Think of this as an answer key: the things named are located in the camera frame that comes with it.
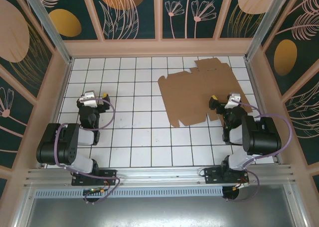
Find brown cardboard box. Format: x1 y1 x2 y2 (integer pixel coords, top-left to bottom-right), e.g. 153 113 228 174
158 57 254 128

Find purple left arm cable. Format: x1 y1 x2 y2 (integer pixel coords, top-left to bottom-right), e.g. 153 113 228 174
55 99 121 205

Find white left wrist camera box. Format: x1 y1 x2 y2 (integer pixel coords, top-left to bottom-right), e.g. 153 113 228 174
79 90 98 107

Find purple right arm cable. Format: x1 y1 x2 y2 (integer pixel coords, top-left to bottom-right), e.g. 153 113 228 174
223 99 294 203

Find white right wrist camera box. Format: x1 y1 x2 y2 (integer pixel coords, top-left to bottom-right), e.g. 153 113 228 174
225 92 242 110

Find thin aluminium table side rail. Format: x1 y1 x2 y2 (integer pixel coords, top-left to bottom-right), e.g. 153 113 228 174
245 59 281 164
39 59 73 168

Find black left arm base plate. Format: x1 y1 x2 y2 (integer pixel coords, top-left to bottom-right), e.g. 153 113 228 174
71 169 118 187

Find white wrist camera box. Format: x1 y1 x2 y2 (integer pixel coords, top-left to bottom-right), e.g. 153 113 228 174
79 90 98 107
225 92 242 110

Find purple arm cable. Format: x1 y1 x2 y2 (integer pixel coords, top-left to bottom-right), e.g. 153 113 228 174
55 99 121 205
223 99 294 203

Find aluminium frame post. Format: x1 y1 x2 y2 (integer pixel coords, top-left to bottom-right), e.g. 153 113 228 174
245 0 297 61
20 0 73 65

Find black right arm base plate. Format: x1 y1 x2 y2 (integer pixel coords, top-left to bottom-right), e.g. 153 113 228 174
203 167 250 185

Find aluminium mounting rail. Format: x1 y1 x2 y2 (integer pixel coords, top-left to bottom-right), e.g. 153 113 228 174
23 164 299 188

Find small green circuit board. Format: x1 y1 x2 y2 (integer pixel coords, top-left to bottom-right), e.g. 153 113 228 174
83 187 108 196

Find grey metal sheet panel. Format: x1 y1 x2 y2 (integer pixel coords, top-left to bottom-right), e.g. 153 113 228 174
13 196 309 227

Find grey slotted cable duct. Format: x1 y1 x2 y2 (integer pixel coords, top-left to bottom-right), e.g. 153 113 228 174
34 187 224 198

